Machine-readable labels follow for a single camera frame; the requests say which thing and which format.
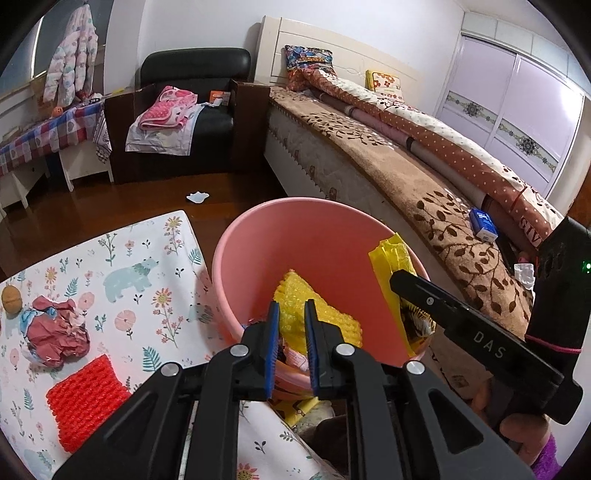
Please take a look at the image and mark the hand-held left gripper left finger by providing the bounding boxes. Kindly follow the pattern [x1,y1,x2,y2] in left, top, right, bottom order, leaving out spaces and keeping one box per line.
[52,301,281,480]

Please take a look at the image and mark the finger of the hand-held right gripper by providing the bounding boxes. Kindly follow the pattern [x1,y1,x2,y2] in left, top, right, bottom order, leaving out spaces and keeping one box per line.
[390,271,467,330]

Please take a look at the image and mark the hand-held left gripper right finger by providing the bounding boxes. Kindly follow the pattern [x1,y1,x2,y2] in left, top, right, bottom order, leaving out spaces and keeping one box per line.
[304,299,536,480]

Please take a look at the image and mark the pink printed snack wrapper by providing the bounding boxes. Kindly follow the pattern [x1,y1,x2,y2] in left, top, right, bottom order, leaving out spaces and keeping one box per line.
[279,339,315,372]

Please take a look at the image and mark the yellow bubble wrap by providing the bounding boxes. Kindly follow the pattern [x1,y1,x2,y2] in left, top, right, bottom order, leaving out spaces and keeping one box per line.
[272,269,363,358]

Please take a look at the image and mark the yellow plastic bag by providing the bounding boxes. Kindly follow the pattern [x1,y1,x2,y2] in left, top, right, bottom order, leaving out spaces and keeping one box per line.
[368,234,437,358]

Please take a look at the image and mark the pink plastic bucket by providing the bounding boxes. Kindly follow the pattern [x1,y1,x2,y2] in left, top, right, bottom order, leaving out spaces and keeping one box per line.
[211,198,430,402]

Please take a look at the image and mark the person's right forearm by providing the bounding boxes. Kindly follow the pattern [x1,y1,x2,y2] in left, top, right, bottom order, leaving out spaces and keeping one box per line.
[531,431,564,480]

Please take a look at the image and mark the person's right hand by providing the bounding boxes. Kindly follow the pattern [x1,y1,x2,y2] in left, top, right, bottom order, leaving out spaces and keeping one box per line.
[471,381,553,467]

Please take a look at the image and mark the blue tissue pack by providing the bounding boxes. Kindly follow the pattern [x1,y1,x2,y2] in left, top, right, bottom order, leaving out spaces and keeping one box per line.
[468,208,499,241]

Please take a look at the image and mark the bed with brown cover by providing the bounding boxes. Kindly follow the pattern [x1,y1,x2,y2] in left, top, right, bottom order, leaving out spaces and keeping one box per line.
[269,87,546,342]

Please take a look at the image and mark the floral bear print tablecloth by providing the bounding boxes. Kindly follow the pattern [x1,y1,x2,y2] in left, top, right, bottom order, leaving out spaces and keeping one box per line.
[0,210,333,480]

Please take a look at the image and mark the brown polka dot quilt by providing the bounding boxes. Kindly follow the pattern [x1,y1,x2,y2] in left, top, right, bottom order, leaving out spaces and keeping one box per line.
[288,69,566,252]

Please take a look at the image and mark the white mattress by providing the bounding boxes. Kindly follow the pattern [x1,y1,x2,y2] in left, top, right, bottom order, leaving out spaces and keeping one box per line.
[263,108,467,296]

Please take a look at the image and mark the red foam net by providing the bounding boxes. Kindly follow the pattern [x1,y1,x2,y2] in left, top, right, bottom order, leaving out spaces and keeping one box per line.
[45,354,132,454]

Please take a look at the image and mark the crumpled red paper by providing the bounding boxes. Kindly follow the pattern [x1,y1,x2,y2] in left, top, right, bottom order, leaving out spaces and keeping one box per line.
[25,298,92,368]

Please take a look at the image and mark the yellow floral pillow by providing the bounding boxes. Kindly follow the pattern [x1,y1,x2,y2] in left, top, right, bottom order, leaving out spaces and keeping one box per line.
[365,69,403,100]

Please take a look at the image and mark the pale purple wardrobe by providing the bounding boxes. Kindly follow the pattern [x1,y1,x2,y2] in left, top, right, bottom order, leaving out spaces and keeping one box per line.
[434,11,587,201]

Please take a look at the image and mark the blue white crumpled wrapper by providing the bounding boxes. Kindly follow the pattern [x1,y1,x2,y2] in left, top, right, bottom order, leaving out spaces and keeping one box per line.
[18,308,42,365]

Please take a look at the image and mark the pink folded clothes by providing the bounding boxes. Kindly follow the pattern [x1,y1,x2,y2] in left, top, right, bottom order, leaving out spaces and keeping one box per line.
[139,85,198,132]

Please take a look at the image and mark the white wooden table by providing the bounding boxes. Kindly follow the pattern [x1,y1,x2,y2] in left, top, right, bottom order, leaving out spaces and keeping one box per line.
[0,134,115,220]

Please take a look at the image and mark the colourful printed pillow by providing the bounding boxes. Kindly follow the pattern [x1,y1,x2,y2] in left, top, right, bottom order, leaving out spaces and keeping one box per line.
[284,45,335,90]

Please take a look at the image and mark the brown walnut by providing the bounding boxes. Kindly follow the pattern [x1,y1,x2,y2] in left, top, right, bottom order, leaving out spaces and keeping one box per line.
[1,286,23,315]

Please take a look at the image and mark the white bed headboard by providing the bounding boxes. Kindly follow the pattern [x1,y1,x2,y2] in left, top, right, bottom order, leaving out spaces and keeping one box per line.
[255,15,432,104]

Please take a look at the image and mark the black leather armchair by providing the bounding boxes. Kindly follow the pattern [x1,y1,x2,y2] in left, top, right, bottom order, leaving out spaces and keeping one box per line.
[104,47,271,185]

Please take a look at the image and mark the plaid tablecloth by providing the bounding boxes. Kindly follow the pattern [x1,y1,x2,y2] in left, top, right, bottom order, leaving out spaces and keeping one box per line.
[0,99,112,178]

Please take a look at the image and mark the pink padded jacket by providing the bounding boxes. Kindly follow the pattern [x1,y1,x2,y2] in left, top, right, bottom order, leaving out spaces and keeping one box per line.
[44,4,99,106]

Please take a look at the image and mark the window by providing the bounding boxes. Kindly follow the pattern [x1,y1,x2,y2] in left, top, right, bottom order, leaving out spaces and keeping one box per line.
[0,9,84,100]

